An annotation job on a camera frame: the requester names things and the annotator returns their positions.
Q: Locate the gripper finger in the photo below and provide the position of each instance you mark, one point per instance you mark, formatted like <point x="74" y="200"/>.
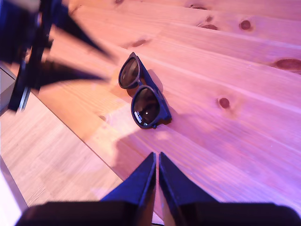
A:
<point x="174" y="186"/>
<point x="54" y="75"/>
<point x="70" y="28"/>
<point x="138" y="183"/>

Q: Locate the black sunglasses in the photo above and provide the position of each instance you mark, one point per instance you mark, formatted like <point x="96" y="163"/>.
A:
<point x="145" y="106"/>

